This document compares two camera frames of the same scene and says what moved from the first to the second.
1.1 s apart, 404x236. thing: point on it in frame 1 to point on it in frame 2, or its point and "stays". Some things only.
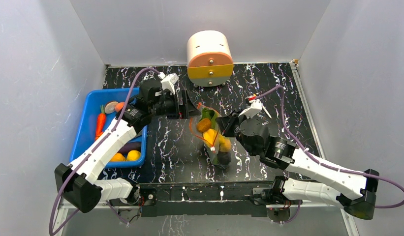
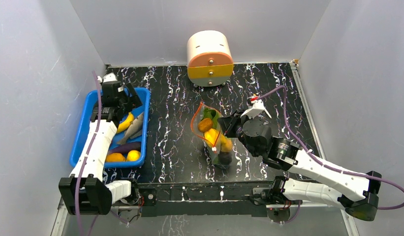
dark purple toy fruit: x=224 y=158 stays
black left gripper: x=190 y=110 to x=134 y=100
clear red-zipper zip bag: x=203 y=123 stays
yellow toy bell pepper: x=209 y=136 stays
